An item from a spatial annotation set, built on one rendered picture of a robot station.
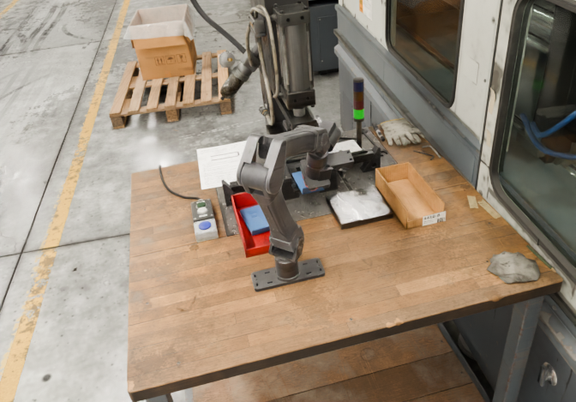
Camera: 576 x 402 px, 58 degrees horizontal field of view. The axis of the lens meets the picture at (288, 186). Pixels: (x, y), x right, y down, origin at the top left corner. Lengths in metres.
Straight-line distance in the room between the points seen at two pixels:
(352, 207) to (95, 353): 1.52
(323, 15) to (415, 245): 3.44
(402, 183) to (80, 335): 1.74
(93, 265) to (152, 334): 1.79
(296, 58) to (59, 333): 1.89
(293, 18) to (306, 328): 0.83
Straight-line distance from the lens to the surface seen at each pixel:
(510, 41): 1.59
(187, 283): 1.52
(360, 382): 2.08
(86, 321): 2.87
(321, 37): 4.81
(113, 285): 2.99
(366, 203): 1.69
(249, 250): 1.53
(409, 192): 1.77
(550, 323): 1.71
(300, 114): 1.64
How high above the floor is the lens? 1.92
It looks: 34 degrees down
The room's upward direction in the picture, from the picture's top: 6 degrees counter-clockwise
